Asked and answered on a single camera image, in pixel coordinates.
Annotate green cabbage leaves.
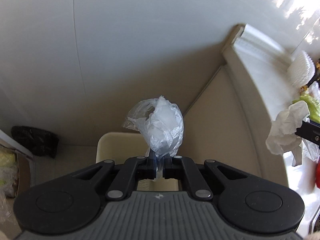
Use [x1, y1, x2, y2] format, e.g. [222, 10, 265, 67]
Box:
[292, 93, 319, 123]

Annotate white tissue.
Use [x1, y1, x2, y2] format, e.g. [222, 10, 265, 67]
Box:
[266, 101, 310, 166]

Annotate clear plastic bag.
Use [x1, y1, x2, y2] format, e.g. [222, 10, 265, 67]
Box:
[123, 96, 184, 179]

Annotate white foam net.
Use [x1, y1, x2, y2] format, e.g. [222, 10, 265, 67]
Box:
[287, 50, 315, 89]

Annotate red snack packet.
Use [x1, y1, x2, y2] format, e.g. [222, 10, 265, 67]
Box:
[315, 160, 320, 189]

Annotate beige plastic trash bin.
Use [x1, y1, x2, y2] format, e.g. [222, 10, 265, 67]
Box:
[96, 132, 179, 192]

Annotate black garbage bag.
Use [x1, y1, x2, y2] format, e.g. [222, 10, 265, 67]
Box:
[11, 126, 59, 159]

